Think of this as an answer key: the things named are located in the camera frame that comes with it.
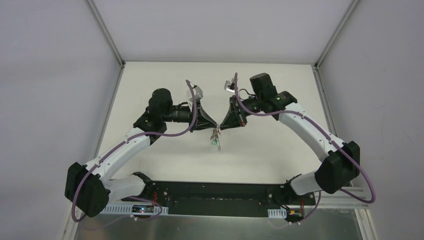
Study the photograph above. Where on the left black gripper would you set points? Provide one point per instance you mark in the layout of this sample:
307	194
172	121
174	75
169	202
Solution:
196	116

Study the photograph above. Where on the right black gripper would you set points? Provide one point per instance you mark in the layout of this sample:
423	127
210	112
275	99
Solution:
238	112

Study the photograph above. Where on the metal keyring carabiner plate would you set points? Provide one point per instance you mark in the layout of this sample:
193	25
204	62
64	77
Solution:
216	132

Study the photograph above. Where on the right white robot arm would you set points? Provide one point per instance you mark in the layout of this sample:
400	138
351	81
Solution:
339	159

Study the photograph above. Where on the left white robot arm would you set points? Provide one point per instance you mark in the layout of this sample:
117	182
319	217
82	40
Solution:
91	186

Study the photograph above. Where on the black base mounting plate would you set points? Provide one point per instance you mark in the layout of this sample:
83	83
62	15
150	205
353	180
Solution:
250	200

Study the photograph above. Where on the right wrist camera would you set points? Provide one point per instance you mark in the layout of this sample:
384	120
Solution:
229	85

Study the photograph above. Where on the right white slotted cable duct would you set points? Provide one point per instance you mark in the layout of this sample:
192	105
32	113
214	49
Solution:
280	213

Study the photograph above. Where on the white slotted cable duct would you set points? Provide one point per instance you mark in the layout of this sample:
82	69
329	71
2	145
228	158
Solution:
134	209
280	213

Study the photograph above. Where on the left white slotted cable duct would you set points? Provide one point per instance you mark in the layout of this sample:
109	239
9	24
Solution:
134	209

